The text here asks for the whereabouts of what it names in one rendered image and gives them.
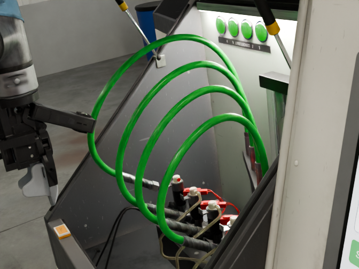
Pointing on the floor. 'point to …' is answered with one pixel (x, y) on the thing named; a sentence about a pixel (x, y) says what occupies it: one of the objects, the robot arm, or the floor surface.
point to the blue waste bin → (147, 22)
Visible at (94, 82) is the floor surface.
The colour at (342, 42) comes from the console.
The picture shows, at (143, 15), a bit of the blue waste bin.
